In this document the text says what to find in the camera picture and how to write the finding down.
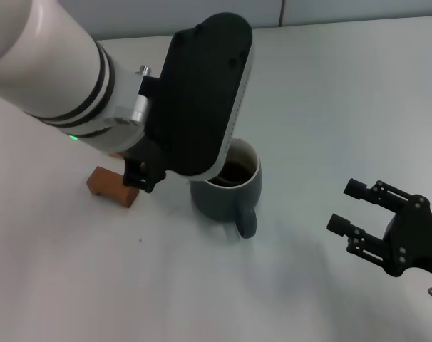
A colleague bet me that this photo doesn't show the matte wooden spoon rest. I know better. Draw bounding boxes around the matte wooden spoon rest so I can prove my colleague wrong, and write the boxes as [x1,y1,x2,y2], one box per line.
[86,166,138,209]

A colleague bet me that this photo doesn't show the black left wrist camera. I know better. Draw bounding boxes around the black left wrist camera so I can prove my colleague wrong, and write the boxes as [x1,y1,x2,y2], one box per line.
[144,12,254,179]

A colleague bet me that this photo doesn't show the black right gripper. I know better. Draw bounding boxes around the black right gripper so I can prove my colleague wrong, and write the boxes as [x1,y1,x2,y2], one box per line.
[326,177,432,279]

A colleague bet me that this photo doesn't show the grey ceramic cup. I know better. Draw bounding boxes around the grey ceramic cup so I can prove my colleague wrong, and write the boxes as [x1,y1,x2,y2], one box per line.
[190,138,263,239]

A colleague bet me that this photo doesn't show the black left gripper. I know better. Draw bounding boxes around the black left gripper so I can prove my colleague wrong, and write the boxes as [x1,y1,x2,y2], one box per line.
[123,140,167,194]

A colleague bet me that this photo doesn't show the dark coffee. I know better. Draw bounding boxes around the dark coffee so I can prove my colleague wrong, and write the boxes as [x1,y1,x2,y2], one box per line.
[219,162,258,186]

